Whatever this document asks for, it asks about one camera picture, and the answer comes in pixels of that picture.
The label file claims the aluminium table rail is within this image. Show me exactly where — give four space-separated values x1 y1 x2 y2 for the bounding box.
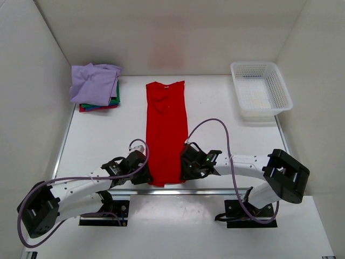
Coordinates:
109 188 236 196

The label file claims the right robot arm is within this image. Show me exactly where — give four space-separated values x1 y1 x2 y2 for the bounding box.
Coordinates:
181 142 310 216

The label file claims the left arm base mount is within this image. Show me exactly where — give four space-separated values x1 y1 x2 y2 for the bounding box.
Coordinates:
79 191 130 227

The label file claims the white plastic basket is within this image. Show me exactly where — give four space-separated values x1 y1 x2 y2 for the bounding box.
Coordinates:
231 62 293 121

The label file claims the lilac folded t-shirt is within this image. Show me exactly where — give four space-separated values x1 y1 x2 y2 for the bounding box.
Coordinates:
70 63 122 106

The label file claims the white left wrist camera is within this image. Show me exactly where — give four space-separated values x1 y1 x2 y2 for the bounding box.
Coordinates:
129 145 145 153

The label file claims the blue folded t-shirt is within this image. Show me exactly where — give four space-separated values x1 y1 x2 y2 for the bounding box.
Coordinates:
84 106 109 111

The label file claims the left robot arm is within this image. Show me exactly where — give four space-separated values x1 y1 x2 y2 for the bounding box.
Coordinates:
17 150 152 238

